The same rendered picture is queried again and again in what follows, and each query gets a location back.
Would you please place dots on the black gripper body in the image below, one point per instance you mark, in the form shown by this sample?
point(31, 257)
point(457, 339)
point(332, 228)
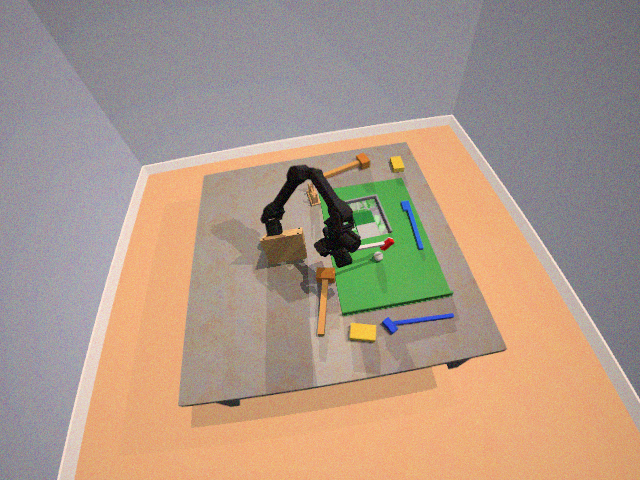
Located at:
point(343, 258)

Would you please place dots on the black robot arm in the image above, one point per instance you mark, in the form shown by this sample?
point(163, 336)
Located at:
point(339, 211)

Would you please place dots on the green putting mat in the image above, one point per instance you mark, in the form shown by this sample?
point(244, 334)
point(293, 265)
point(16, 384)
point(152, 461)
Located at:
point(405, 271)

